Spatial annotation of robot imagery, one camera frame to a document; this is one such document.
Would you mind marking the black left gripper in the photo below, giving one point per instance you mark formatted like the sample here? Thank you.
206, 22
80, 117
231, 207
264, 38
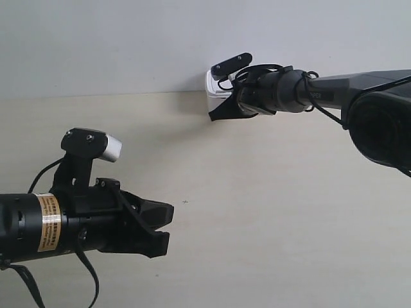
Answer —
104, 217

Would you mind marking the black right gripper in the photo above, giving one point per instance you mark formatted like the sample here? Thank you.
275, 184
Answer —
255, 86

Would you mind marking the white lidded plastic container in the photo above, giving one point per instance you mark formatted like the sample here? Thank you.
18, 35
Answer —
212, 89

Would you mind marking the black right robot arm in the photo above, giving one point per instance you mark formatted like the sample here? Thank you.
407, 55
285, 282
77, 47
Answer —
373, 107

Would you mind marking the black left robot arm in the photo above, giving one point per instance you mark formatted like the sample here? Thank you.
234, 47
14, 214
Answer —
31, 226

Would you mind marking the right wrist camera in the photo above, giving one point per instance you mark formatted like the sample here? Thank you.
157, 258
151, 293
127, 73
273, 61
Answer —
223, 69

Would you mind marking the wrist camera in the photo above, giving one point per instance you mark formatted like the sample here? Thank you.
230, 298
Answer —
91, 144
223, 69

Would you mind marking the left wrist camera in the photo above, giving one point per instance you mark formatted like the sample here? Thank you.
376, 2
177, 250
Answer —
91, 144

